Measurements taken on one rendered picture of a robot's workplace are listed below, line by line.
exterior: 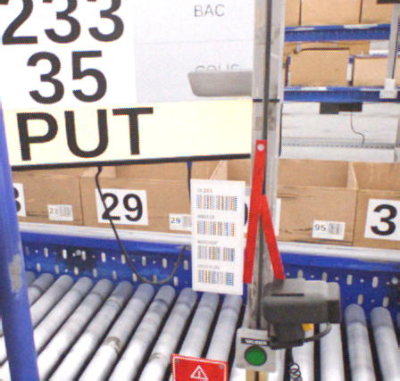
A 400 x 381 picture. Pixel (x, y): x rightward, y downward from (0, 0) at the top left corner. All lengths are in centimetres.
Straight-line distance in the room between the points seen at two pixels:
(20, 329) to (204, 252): 43
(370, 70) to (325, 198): 431
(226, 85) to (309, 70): 480
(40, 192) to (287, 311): 102
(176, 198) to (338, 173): 54
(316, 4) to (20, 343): 555
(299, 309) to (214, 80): 39
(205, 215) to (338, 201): 67
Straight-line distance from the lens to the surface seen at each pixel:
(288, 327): 85
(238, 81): 87
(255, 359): 90
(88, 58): 87
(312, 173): 172
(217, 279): 87
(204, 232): 84
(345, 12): 590
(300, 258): 144
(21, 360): 52
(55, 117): 88
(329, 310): 82
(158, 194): 150
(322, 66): 565
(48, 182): 162
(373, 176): 173
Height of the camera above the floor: 148
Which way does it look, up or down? 20 degrees down
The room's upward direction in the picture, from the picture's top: 2 degrees counter-clockwise
